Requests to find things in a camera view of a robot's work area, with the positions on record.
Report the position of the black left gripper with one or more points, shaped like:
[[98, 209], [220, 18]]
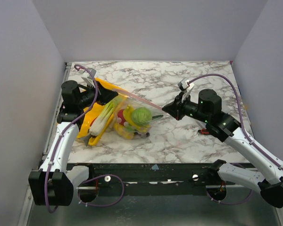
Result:
[[104, 95]]

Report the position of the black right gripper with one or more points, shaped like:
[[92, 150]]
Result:
[[178, 109]]

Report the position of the red toy tomato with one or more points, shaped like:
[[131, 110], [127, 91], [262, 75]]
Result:
[[121, 118]]

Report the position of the green toy cabbage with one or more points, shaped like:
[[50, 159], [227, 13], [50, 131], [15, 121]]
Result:
[[141, 116]]

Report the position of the clear zip top bag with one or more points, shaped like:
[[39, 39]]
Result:
[[135, 101]]

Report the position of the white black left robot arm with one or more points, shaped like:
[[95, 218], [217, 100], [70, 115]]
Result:
[[52, 184]]

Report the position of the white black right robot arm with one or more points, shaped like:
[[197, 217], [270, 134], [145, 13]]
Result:
[[268, 180]]

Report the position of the yellow plastic tray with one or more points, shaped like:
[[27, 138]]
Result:
[[93, 114]]

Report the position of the green toy celery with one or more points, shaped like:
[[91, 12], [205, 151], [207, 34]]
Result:
[[100, 122]]

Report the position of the red black utility knife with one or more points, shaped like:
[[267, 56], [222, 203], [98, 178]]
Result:
[[203, 131]]

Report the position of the grey toy fish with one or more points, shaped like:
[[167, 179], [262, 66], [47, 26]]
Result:
[[86, 139]]

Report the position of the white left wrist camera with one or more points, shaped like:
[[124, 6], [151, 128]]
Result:
[[88, 77]]

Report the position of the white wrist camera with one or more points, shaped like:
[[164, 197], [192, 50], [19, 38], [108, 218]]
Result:
[[186, 86], [88, 77]]

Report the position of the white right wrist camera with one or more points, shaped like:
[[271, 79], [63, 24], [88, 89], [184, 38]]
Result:
[[186, 86]]

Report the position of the black mounting rail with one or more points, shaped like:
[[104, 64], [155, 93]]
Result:
[[150, 179]]

